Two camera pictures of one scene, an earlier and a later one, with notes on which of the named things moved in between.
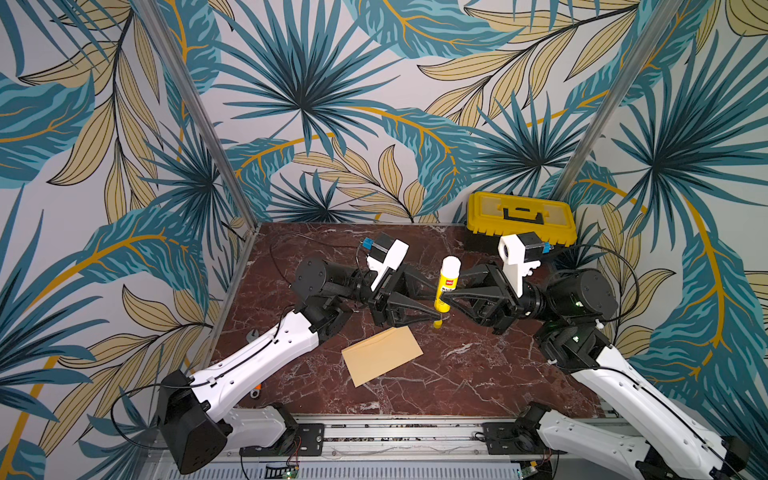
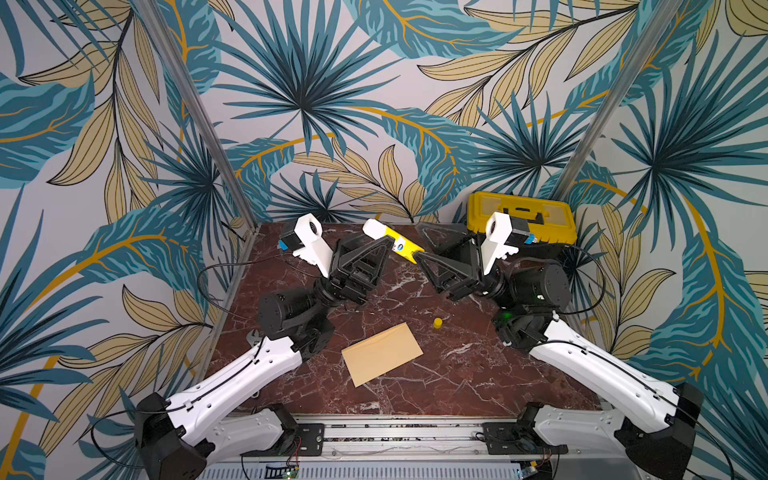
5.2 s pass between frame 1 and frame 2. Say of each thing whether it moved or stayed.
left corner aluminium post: stayed
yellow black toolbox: stayed
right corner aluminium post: stayed
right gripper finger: moved
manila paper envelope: stayed
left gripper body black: moved
